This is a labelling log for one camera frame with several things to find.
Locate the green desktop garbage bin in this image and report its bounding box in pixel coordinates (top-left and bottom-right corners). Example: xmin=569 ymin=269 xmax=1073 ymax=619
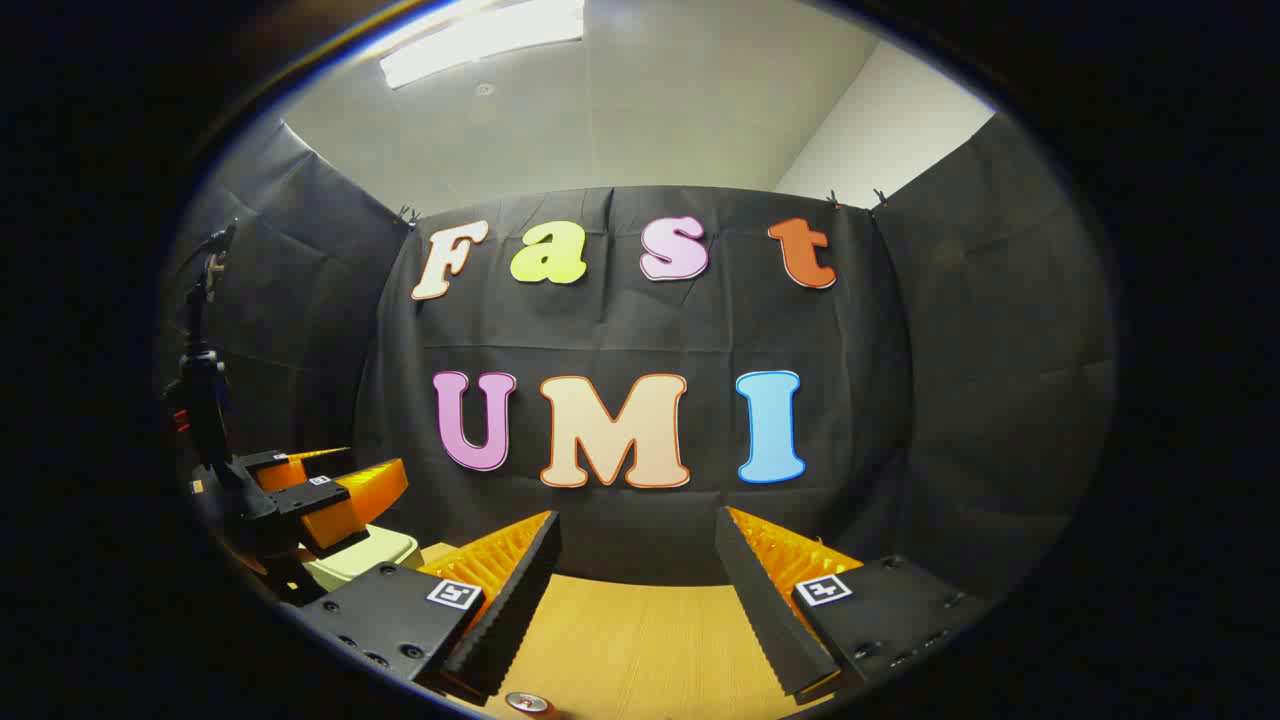
xmin=305 ymin=525 xmax=421 ymax=593

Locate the wooden desktop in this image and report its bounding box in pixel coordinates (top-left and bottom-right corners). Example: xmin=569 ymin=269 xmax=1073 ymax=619
xmin=420 ymin=543 xmax=831 ymax=720

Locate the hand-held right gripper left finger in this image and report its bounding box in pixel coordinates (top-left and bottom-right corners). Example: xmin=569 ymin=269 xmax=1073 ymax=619
xmin=290 ymin=510 xmax=561 ymax=706

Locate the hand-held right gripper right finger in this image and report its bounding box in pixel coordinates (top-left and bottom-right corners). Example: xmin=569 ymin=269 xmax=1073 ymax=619
xmin=715 ymin=506 xmax=996 ymax=706

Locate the black backdrop cloth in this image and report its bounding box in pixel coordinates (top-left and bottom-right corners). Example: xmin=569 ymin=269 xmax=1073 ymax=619
xmin=165 ymin=112 xmax=1116 ymax=601

